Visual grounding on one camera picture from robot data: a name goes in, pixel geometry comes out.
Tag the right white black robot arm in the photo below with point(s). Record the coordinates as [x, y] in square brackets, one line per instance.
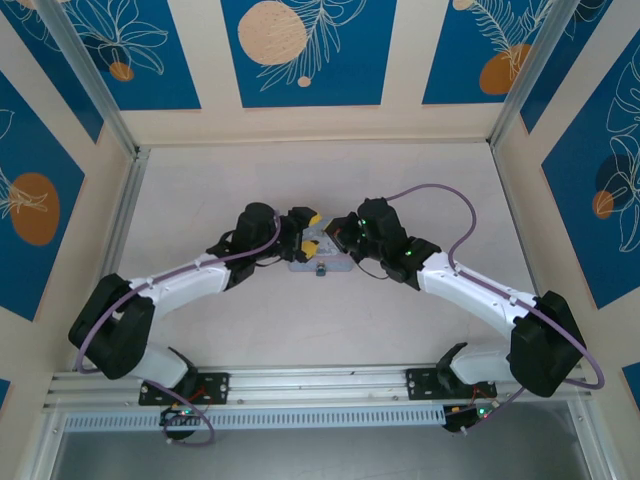
[475, 291]

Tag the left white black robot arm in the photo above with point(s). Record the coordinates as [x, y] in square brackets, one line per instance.
[175, 281]

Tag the small black controller board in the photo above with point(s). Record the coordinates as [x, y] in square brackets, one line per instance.
[465, 417]
[175, 415]

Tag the grey metal shelf panel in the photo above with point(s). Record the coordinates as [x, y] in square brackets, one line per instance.
[320, 457]

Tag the aluminium side rail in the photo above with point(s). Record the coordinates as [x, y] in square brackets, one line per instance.
[122, 225]
[520, 225]

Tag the aluminium cross rail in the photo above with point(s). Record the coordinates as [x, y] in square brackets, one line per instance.
[310, 382]

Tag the blue floral wall panel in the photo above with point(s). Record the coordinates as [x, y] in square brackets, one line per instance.
[40, 60]
[310, 55]
[150, 60]
[35, 210]
[475, 60]
[595, 200]
[575, 60]

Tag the aluminium frame post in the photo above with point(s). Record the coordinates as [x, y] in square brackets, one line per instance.
[95, 80]
[535, 70]

